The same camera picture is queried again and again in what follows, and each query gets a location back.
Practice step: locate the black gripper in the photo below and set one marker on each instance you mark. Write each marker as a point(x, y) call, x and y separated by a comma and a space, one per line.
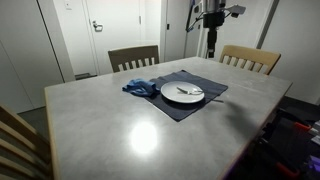
point(213, 20)

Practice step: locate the silver metal fork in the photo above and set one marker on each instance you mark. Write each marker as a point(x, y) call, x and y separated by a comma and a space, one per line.
point(182, 89)

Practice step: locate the white round plate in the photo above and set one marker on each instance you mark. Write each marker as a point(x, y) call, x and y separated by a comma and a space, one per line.
point(173, 96)

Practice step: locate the dark blue cloth placemat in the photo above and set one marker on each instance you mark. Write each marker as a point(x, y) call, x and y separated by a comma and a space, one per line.
point(186, 111)

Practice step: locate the narrow white door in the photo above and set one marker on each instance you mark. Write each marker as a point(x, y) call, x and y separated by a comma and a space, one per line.
point(176, 40)

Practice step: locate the light wooden chair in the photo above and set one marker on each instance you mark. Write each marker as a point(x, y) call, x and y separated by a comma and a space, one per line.
point(16, 130)
point(250, 52)

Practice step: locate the small black door latch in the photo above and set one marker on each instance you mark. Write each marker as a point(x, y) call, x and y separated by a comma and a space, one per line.
point(167, 26)

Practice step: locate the grey brown wooden chair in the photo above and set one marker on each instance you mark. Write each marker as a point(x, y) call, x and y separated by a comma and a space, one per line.
point(133, 52)

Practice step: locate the crumpled blue cloth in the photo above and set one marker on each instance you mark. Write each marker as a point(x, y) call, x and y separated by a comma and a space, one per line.
point(140, 87)

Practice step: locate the orange black bar clamp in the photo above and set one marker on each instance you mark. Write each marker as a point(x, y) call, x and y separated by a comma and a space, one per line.
point(286, 170)
point(301, 126)

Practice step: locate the black robot stand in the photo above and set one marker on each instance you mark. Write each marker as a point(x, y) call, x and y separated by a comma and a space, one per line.
point(283, 146)

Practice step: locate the silver metal block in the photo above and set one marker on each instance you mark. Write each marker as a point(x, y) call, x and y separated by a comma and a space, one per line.
point(316, 128)

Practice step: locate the white closet door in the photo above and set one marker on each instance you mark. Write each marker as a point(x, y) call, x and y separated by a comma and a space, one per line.
point(30, 50)

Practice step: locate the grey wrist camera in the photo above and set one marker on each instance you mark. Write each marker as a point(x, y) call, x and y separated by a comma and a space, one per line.
point(237, 9)

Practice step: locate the small white wall switch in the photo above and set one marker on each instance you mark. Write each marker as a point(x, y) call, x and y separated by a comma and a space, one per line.
point(68, 5)

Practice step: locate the aluminium rail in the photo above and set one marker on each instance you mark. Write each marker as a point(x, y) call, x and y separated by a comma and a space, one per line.
point(313, 164)

